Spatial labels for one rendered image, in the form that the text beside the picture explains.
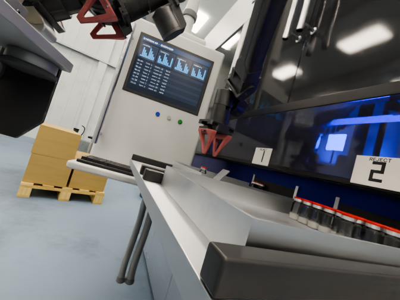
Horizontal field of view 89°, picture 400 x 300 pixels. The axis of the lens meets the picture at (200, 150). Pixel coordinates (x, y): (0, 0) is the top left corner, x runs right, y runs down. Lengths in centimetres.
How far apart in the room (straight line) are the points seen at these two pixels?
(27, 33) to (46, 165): 263
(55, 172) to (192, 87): 222
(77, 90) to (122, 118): 836
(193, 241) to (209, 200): 4
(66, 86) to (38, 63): 906
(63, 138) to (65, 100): 656
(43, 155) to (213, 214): 280
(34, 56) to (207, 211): 35
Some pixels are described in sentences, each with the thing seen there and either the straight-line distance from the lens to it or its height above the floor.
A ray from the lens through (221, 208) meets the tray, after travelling 17.
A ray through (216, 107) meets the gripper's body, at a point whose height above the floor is 111.
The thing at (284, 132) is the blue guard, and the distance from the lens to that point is 70.
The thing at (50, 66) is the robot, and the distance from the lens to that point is 44.
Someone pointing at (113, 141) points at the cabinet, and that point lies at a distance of 108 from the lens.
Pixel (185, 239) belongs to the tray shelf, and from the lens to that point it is 17.
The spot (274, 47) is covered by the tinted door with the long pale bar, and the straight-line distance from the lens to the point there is 101.
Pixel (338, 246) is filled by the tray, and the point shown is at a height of 91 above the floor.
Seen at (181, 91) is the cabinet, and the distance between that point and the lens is 111.
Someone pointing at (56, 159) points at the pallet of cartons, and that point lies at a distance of 293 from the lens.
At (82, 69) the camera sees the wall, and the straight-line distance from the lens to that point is 958.
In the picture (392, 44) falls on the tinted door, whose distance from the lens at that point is 65.
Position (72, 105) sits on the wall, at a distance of 935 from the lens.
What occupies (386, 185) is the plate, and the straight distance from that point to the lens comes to 51.
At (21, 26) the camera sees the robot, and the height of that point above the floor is 103.
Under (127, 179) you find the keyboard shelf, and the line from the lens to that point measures 85.
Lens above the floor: 94
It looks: 3 degrees up
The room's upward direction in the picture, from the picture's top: 17 degrees clockwise
